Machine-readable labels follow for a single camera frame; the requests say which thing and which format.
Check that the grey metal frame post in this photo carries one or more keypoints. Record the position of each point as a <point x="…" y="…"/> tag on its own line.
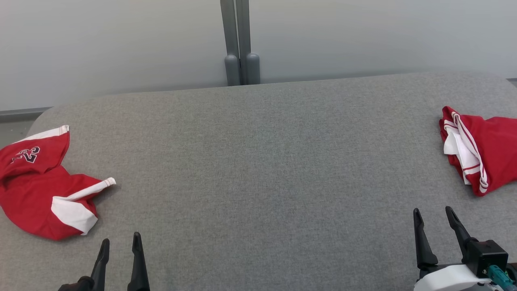
<point x="231" y="40"/>
<point x="248" y="40"/>

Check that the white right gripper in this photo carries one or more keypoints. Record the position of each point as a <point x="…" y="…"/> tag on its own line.
<point x="448" y="279"/>

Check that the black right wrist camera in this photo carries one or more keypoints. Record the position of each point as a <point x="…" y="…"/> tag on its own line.
<point x="486" y="254"/>

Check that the red white jersey garment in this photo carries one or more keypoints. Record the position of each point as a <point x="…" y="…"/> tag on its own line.
<point x="28" y="198"/>

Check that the red jersey with black lettering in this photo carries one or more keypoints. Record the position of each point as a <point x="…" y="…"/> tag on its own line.
<point x="497" y="149"/>

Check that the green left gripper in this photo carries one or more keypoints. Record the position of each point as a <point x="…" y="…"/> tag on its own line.
<point x="78" y="285"/>

